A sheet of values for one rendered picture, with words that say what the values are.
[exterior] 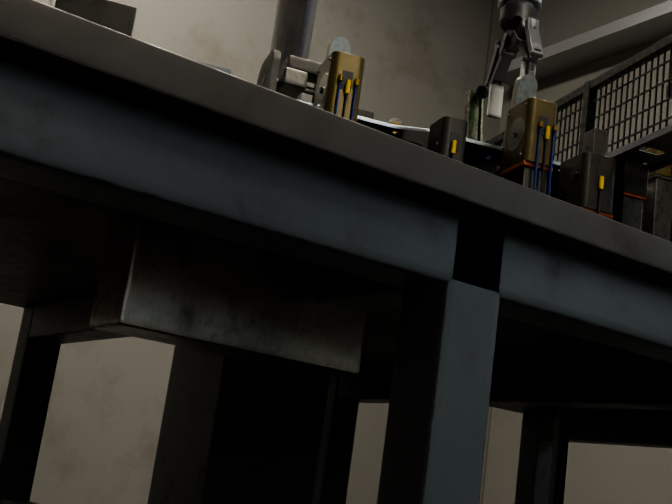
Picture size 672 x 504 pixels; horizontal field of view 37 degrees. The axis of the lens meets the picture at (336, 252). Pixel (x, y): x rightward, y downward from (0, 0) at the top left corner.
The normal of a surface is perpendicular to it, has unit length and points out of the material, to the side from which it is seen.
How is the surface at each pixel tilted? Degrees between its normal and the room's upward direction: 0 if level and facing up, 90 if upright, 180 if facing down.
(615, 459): 90
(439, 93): 90
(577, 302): 90
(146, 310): 90
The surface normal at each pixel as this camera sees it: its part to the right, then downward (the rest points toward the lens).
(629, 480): -0.82, -0.24
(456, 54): 0.56, -0.11
